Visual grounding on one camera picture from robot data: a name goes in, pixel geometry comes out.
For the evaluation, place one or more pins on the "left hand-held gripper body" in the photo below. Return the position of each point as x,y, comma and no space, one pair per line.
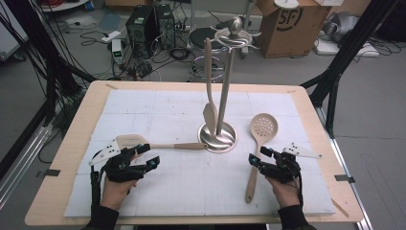
123,172

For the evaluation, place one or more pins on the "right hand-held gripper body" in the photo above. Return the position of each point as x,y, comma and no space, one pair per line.
284,171

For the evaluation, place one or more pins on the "beige skimmer spoon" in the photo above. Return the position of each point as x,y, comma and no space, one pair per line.
252,185

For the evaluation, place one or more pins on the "beige slotted spatula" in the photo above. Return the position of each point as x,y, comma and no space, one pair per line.
178,146

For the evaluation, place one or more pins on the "metal utensil stand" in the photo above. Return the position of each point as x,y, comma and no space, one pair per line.
224,96

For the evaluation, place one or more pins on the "beige solid spatula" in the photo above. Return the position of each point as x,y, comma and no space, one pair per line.
209,80

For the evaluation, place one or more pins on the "person's left hand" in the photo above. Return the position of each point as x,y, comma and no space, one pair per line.
115,195

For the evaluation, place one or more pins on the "person's right hand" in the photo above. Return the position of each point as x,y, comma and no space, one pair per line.
287,195

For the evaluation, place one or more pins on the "black tape strip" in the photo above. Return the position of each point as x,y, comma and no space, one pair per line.
344,178
51,172

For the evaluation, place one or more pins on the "white device with green display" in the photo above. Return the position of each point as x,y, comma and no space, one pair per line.
117,51

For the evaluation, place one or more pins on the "cardboard box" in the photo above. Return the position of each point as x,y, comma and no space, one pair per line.
287,41

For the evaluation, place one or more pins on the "white power strip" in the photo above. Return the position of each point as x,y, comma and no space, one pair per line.
111,36

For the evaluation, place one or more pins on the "large black computer tower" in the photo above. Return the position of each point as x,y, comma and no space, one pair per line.
140,32

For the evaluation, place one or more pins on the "white flat box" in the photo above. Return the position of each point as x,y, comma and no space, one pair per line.
328,48

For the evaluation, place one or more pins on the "black round stool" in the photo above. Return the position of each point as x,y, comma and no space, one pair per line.
198,38

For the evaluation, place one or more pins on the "slim black computer tower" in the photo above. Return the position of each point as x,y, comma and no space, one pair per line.
166,25

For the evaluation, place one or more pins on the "grey plastic device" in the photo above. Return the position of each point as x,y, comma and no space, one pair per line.
341,25

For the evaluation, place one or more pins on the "white round lid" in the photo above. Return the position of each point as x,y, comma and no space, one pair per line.
286,3

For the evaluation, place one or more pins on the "white round table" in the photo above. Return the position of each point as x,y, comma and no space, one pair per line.
67,5

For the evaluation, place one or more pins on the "aluminium rail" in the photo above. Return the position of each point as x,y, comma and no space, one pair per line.
22,166
348,179

